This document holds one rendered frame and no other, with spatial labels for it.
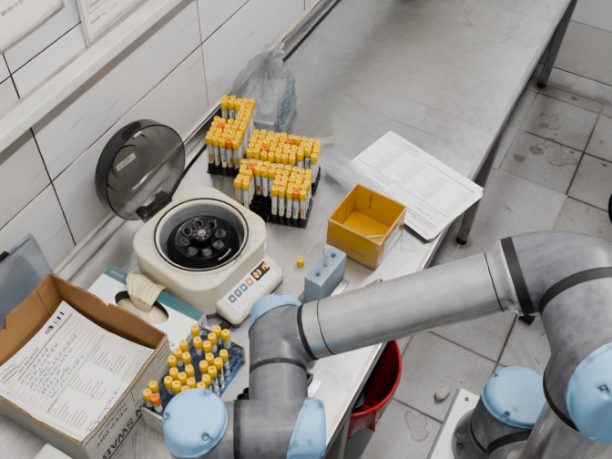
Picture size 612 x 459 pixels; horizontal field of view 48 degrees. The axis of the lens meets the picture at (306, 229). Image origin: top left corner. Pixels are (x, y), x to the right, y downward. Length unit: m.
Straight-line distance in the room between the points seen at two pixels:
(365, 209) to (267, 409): 0.87
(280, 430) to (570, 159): 2.59
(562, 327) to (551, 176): 2.41
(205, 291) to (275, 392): 0.57
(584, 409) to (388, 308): 0.25
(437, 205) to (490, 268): 0.86
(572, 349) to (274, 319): 0.37
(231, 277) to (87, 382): 0.34
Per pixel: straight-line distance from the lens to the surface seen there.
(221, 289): 1.42
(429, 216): 1.67
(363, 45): 2.16
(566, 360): 0.78
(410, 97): 1.99
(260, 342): 0.90
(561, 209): 3.04
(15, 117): 1.27
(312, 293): 1.45
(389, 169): 1.75
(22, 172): 1.37
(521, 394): 1.17
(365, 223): 1.63
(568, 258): 0.81
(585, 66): 3.56
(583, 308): 0.78
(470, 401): 1.41
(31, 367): 1.43
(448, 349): 2.51
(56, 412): 1.38
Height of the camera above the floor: 2.13
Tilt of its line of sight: 51 degrees down
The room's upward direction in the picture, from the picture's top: 2 degrees clockwise
